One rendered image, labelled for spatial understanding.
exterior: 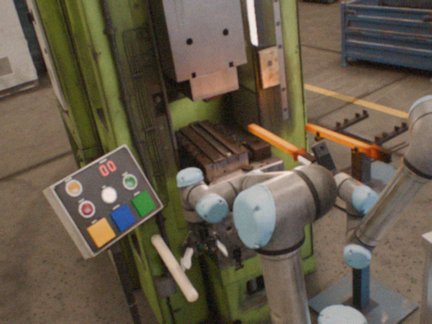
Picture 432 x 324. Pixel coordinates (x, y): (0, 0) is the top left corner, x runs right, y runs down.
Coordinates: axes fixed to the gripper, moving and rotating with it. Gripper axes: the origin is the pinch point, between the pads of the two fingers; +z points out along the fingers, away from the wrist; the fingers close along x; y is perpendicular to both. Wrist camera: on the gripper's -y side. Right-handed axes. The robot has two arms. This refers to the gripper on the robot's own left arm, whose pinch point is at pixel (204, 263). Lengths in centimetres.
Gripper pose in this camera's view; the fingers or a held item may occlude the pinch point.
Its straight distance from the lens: 165.4
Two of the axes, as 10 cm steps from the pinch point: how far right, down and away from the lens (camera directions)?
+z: 1.4, 8.6, 4.8
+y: 3.5, 4.1, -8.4
